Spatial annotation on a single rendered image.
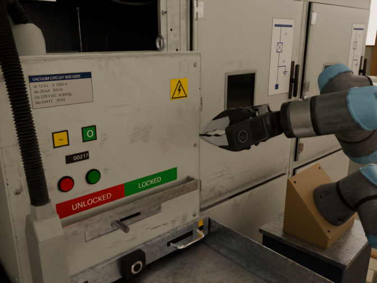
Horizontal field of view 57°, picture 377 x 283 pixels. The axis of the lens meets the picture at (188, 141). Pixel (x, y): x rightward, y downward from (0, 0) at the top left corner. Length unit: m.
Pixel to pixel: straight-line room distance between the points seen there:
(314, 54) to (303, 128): 1.11
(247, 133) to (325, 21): 1.22
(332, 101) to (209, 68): 0.62
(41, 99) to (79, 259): 0.36
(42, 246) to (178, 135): 0.42
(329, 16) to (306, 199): 0.92
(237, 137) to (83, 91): 0.32
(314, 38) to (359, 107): 1.12
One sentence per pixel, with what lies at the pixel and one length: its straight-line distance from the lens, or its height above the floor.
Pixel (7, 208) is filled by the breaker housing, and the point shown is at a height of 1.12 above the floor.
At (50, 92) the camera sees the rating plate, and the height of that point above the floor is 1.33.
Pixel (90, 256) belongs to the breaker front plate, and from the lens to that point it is 0.85.
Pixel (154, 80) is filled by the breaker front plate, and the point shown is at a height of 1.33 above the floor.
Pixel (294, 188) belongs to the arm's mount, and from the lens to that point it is 1.25.
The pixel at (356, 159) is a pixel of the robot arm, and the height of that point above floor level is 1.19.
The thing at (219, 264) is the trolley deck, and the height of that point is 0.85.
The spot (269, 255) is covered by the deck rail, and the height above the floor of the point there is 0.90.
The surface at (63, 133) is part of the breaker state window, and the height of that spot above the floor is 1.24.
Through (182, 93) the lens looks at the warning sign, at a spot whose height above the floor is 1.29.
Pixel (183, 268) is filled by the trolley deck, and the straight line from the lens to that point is 0.96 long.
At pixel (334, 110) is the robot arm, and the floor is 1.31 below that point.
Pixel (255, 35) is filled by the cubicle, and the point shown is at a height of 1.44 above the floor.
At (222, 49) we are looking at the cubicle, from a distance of 1.23.
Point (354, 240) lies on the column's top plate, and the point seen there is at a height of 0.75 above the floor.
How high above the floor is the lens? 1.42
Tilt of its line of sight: 17 degrees down
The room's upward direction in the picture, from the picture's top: straight up
